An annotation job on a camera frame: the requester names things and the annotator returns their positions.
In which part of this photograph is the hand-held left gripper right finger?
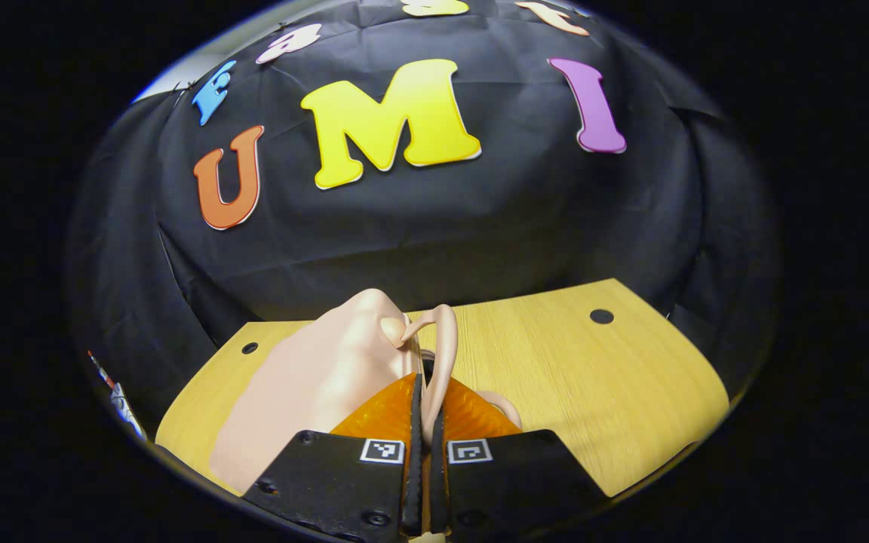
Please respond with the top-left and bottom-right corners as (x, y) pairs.
(428, 377), (610, 538)

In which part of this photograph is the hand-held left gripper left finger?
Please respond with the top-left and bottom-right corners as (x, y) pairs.
(241, 372), (425, 543)

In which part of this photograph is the beige suitcase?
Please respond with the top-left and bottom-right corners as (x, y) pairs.
(208, 287), (524, 496)

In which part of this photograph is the black backdrop cloth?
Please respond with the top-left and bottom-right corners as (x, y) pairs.
(65, 0), (782, 423)

